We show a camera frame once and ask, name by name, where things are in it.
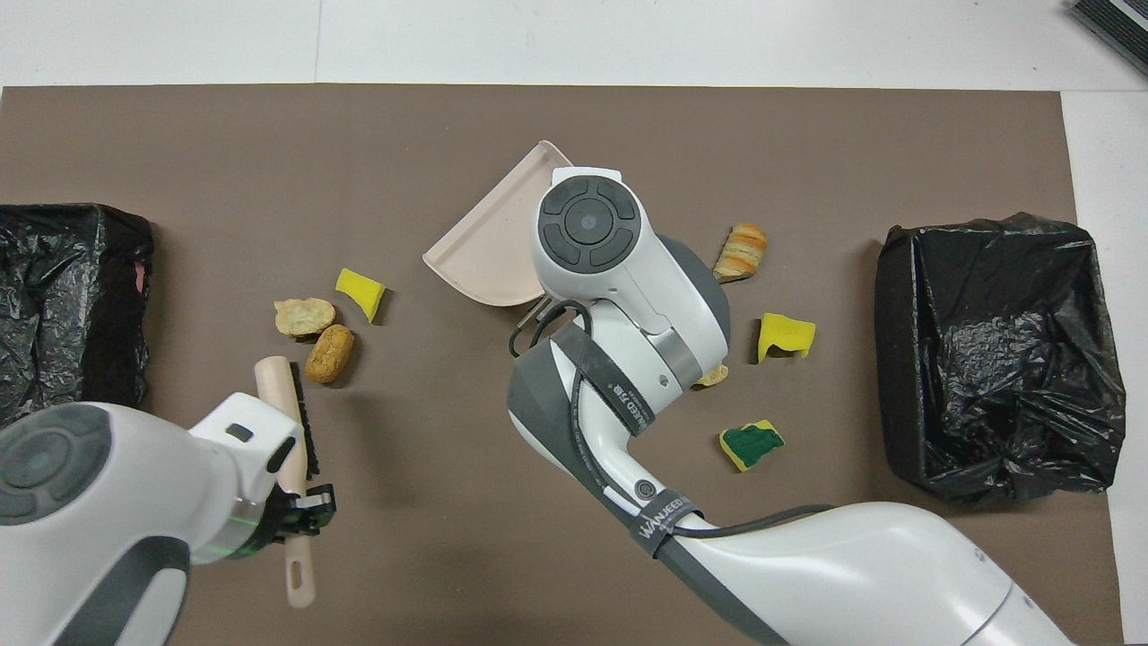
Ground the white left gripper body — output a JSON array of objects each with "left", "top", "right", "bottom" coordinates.
[{"left": 190, "top": 393, "right": 307, "bottom": 557}]

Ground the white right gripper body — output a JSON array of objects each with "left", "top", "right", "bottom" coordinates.
[{"left": 549, "top": 167, "right": 626, "bottom": 187}]

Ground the beige hand brush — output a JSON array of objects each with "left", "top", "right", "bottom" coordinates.
[{"left": 254, "top": 355, "right": 322, "bottom": 610}]

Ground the beige plastic dustpan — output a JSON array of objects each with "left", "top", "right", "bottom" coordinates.
[{"left": 422, "top": 140, "right": 575, "bottom": 310}]

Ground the brown bread roll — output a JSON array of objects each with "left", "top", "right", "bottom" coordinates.
[{"left": 304, "top": 324, "right": 355, "bottom": 385}]

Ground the striped bread roll piece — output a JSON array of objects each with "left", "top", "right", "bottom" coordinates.
[
  {"left": 712, "top": 222, "right": 770, "bottom": 285},
  {"left": 274, "top": 297, "right": 337, "bottom": 339}
]

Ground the small yellow sponge wedge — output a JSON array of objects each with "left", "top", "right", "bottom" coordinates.
[{"left": 335, "top": 268, "right": 388, "bottom": 324}]

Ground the large yellow sponge piece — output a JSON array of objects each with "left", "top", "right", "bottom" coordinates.
[{"left": 756, "top": 312, "right": 817, "bottom": 364}]

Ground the green and yellow sponge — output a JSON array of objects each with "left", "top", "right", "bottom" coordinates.
[{"left": 718, "top": 419, "right": 785, "bottom": 474}]

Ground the bin with black bag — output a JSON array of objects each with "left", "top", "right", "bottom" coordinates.
[
  {"left": 874, "top": 213, "right": 1126, "bottom": 503},
  {"left": 0, "top": 203, "right": 155, "bottom": 430}
]

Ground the brown table mat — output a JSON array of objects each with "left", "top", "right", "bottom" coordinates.
[{"left": 0, "top": 83, "right": 1126, "bottom": 646}]

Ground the dark ribbed panel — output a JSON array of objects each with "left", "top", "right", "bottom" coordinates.
[{"left": 1067, "top": 0, "right": 1148, "bottom": 77}]

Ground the black velcro cable strap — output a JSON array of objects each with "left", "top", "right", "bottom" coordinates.
[
  {"left": 631, "top": 489, "right": 707, "bottom": 559},
  {"left": 570, "top": 330, "right": 657, "bottom": 438}
]

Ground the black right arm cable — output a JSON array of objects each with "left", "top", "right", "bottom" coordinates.
[{"left": 508, "top": 299, "right": 839, "bottom": 541}]

